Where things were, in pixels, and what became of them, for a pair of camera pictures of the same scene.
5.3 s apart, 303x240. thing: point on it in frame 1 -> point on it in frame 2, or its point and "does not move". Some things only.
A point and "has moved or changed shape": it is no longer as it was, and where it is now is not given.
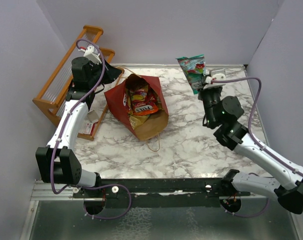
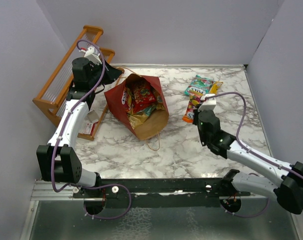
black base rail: x=158 y=193 does not move
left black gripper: x=111 y=73 does not move
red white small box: x=90 y=127 does not move
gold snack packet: x=136 y=120 does not move
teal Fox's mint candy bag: x=194 y=68 has moved or changed shape
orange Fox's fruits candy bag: x=142 y=103 -> x=195 y=95
